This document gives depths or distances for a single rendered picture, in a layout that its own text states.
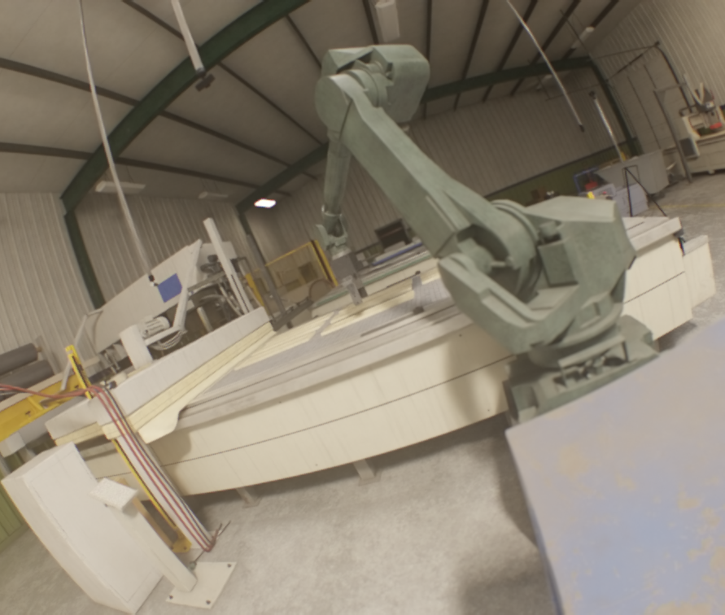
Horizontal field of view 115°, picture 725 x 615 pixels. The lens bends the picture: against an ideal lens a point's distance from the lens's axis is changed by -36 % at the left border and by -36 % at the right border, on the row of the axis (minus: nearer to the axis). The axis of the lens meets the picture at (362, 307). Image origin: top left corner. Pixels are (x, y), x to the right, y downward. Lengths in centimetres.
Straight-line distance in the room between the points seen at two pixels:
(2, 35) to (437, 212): 539
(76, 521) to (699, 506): 240
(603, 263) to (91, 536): 272
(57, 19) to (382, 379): 549
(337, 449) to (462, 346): 87
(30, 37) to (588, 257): 587
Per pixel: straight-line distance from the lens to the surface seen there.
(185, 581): 233
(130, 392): 229
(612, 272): 122
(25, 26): 558
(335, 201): 212
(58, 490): 234
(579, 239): 118
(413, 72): 163
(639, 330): 137
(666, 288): 210
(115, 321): 632
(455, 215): 115
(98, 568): 243
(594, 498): 28
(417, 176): 120
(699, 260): 229
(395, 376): 175
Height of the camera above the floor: 125
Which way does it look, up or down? 8 degrees down
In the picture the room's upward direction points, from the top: 25 degrees counter-clockwise
